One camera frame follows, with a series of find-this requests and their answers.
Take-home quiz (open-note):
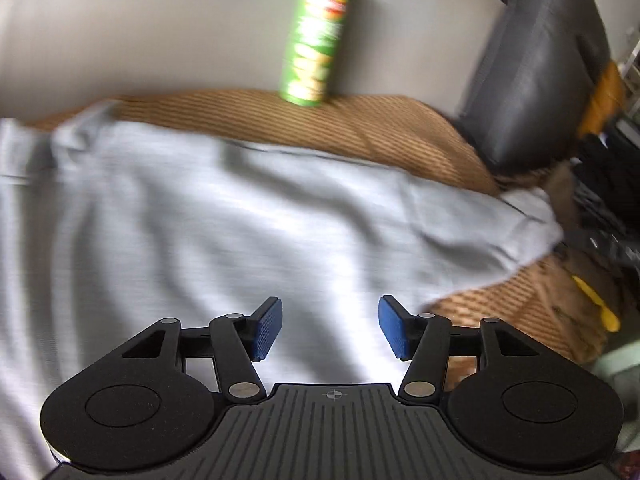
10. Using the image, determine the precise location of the grey sweatshirt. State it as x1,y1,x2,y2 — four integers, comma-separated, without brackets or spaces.
0,101,565,476

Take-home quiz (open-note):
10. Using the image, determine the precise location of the yellow plastic item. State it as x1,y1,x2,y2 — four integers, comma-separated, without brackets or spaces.
571,275,621,333

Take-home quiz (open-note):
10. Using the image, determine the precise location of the orange cloth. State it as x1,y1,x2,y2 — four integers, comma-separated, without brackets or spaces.
579,59,627,137

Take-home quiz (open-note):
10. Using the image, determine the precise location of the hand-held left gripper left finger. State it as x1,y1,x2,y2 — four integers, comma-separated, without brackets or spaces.
121,297,284,405

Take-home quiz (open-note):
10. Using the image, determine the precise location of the dark clutter pile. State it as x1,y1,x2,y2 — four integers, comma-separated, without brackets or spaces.
567,119,640,273

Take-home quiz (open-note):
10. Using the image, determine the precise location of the grey leather sofa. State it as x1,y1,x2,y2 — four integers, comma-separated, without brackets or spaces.
0,0,613,171

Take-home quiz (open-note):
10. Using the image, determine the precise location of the green chip can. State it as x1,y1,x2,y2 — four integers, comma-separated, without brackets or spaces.
279,0,359,108

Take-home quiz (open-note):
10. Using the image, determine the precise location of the brown woven seat mat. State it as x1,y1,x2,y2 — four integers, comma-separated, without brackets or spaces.
30,89,608,393

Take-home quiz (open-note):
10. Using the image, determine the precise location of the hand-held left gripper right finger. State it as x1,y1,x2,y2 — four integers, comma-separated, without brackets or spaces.
378,294,540,405

